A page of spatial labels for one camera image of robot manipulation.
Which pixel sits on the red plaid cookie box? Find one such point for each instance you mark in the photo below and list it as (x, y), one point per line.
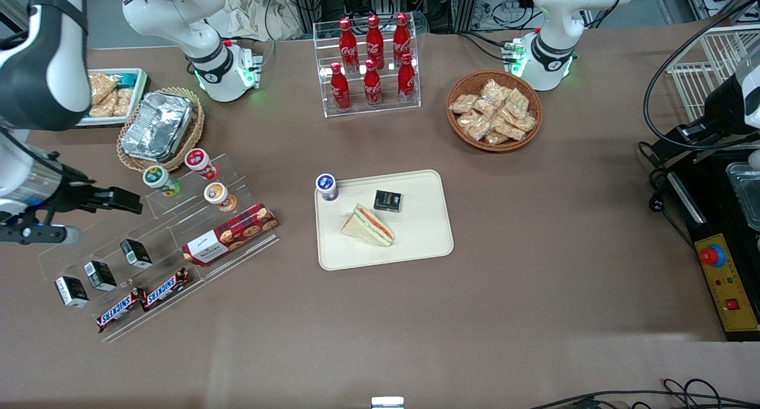
(230, 234)

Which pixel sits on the white rectangular snack bin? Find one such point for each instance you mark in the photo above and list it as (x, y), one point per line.
(139, 94)

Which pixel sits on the red emergency stop button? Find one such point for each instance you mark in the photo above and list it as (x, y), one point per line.
(711, 255)

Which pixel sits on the light wicker basket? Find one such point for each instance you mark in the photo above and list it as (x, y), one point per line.
(196, 130)

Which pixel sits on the silver foil container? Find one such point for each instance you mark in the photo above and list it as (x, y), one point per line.
(158, 126)

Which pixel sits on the black machine with yellow panel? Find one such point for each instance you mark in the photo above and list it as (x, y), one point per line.
(694, 189)

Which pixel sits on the white crumpled cloth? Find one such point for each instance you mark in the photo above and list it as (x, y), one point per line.
(255, 14)

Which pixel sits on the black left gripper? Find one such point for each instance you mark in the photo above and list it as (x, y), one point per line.
(720, 109)

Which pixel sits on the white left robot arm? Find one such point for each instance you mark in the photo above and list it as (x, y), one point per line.
(558, 47)

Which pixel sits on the brown round wicker basket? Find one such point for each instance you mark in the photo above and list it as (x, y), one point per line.
(460, 82)

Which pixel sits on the triangle sandwich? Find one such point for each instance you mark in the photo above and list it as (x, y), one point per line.
(368, 226)

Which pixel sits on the beige plastic tray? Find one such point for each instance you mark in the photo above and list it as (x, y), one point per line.
(415, 243)

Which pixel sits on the green lid yogurt cup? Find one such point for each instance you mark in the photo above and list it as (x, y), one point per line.
(159, 179)

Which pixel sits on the clear acrylic bottle rack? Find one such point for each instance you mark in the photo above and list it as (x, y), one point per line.
(409, 94)

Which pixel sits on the metal pan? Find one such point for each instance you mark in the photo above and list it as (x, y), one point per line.
(748, 195)

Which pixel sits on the blue lid yogurt cup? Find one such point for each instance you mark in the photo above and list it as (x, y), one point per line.
(327, 186)

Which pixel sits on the red lid yogurt cup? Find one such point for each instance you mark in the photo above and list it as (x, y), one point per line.
(199, 161)

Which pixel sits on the clear acrylic stepped stand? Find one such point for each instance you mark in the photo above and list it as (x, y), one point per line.
(172, 243)

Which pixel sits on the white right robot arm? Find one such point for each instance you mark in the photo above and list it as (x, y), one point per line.
(41, 65)

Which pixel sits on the teal snack pack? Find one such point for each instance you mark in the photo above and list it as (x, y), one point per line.
(126, 78)

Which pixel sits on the red Coca-Cola bottle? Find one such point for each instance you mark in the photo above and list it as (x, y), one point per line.
(407, 82)
(402, 40)
(340, 91)
(374, 44)
(372, 87)
(348, 48)

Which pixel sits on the beige snack pack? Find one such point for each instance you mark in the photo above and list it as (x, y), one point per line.
(101, 85)
(125, 100)
(494, 91)
(516, 103)
(463, 104)
(496, 138)
(509, 130)
(105, 106)
(475, 126)

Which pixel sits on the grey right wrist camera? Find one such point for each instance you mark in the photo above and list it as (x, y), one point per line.
(41, 234)

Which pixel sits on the orange lid yogurt cup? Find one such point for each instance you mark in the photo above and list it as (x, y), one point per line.
(218, 195)

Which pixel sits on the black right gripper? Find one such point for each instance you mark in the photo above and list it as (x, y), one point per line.
(72, 193)

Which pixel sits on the small black box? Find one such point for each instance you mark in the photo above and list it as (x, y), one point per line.
(136, 254)
(71, 291)
(100, 275)
(388, 200)

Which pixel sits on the Snickers bar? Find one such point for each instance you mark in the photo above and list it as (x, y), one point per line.
(120, 309)
(166, 289)

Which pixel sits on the small white device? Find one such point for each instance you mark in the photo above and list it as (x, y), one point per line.
(387, 402)

